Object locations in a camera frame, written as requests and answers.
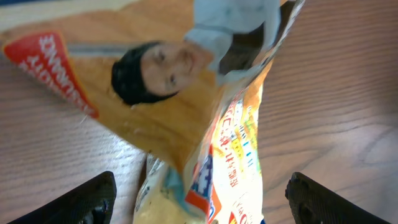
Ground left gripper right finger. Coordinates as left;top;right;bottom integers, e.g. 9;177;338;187
285;172;389;224

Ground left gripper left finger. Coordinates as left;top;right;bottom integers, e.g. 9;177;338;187
9;171;117;224

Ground yellow snack bag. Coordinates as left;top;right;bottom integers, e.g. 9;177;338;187
1;1;303;223

